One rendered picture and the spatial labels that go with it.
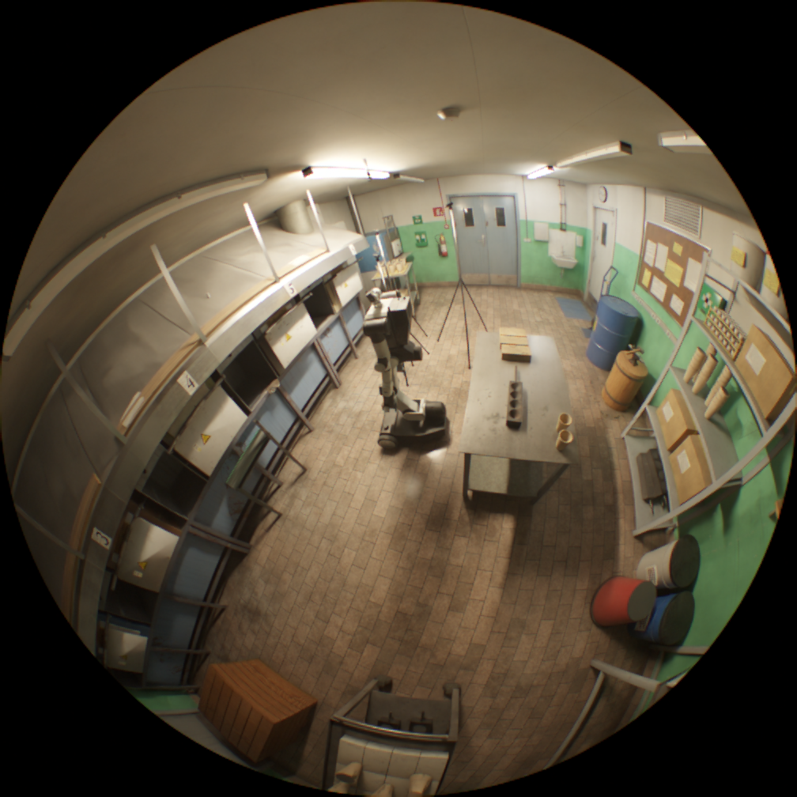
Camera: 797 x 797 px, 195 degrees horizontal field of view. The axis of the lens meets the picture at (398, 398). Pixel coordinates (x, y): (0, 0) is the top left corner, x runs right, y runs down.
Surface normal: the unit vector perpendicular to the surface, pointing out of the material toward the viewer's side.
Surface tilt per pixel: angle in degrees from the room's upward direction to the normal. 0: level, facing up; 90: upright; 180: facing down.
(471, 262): 90
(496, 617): 0
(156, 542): 90
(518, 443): 0
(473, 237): 90
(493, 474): 0
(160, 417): 80
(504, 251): 90
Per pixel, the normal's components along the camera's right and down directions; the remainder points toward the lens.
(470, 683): -0.22, -0.67
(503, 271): -0.31, 0.74
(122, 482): 0.87, -0.03
